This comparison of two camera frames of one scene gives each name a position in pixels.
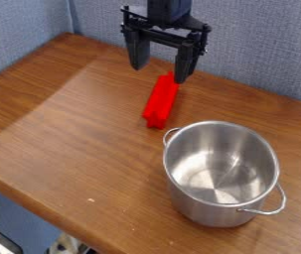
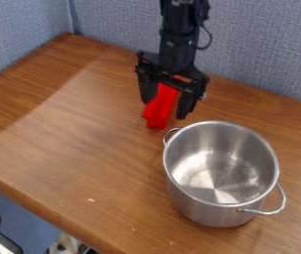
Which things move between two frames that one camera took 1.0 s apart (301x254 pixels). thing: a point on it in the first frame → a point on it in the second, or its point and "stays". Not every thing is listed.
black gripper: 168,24 → 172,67
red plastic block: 163,100 stays
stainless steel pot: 222,173 stays
